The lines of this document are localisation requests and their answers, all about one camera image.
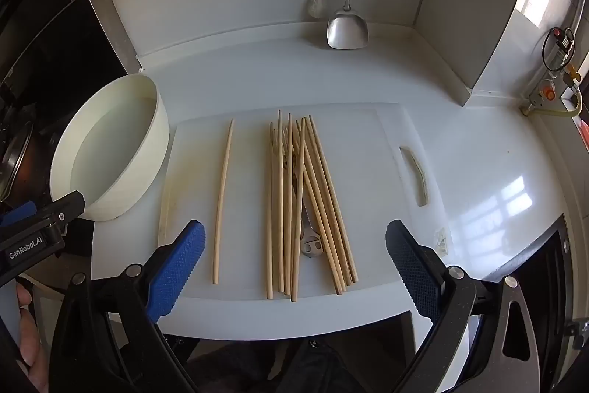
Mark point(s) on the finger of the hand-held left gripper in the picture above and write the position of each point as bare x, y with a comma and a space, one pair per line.
69, 204
18, 214

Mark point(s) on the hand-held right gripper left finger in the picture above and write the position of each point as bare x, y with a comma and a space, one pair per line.
179, 268

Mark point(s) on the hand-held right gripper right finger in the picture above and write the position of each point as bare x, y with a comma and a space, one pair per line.
414, 268

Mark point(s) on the white round bowl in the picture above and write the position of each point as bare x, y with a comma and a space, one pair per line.
115, 144

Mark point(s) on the curved single chopstick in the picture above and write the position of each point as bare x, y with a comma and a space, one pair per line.
223, 199

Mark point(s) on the metal fork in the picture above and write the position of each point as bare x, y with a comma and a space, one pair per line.
313, 246

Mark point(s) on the bundle of wooden chopsticks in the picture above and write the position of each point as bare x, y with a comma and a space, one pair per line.
288, 213

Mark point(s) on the person's left hand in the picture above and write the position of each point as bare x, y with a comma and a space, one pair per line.
30, 337

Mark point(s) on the small white plastic piece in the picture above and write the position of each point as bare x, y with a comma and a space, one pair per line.
441, 242

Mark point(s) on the glass pot lid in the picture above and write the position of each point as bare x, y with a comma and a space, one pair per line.
14, 172

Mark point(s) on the dark cooking pot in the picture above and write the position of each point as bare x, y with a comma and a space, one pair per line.
34, 172

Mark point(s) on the white cutting board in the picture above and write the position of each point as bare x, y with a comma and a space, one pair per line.
368, 190

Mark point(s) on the stainless range hood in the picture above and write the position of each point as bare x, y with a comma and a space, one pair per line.
41, 6

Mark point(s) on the grey gas valve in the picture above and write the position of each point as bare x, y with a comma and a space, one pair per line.
545, 91

